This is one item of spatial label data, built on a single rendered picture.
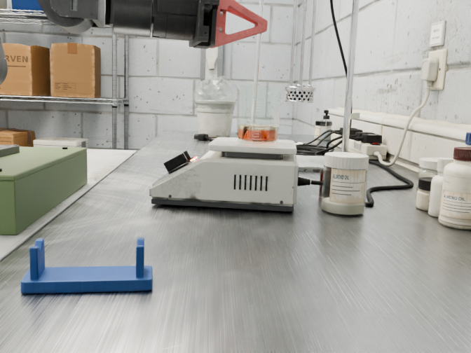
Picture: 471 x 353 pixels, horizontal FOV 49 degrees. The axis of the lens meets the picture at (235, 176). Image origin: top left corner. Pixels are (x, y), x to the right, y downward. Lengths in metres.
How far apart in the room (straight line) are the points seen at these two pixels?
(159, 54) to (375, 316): 2.88
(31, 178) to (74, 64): 2.30
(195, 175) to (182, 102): 2.49
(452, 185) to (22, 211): 0.51
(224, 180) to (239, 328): 0.35
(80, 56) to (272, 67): 1.12
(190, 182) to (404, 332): 0.39
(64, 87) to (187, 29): 2.25
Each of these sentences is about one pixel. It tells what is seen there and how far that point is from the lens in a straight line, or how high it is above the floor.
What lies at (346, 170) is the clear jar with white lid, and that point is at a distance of 0.69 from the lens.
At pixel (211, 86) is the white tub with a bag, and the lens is 1.74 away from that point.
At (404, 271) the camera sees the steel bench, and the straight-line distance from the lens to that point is 0.51.
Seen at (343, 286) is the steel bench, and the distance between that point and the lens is 0.45.
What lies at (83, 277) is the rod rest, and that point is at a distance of 0.43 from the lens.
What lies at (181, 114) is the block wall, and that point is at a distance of 3.18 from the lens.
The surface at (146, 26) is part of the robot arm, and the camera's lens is 0.68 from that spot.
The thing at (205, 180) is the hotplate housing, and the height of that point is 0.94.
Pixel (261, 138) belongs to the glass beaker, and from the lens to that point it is 0.71.
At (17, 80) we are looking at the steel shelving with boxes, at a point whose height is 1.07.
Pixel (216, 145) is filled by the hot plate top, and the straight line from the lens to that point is 0.68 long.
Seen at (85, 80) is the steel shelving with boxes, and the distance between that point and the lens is 2.90.
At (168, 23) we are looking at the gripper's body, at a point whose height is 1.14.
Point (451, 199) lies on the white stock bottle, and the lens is 0.69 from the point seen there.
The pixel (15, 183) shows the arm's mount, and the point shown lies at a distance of 0.58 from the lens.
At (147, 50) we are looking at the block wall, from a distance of 3.20.
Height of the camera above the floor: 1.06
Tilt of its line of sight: 9 degrees down
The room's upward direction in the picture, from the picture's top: 2 degrees clockwise
